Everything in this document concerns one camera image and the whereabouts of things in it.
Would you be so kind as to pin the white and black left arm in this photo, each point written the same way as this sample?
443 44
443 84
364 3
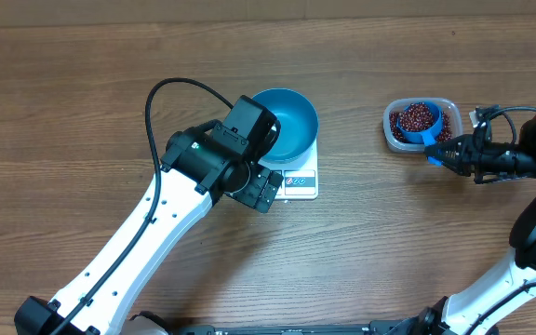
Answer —
201 165

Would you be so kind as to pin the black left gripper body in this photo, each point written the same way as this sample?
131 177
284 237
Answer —
251 193

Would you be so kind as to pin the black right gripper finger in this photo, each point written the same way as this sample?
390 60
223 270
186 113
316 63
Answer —
460 145
460 163

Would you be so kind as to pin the blue metal bowl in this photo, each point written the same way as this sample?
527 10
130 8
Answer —
298 120

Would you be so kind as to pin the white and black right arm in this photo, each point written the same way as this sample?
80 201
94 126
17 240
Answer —
511 282

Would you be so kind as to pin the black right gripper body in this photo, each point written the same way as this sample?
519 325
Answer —
525 156

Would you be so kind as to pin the white digital kitchen scale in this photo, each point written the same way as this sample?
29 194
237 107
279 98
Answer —
301 178

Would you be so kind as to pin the red adzuki beans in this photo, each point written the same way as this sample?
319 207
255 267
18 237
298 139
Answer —
418 116

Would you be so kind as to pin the clear plastic food container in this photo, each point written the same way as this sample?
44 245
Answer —
452 121

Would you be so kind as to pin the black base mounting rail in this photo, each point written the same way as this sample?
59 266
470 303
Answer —
146 323

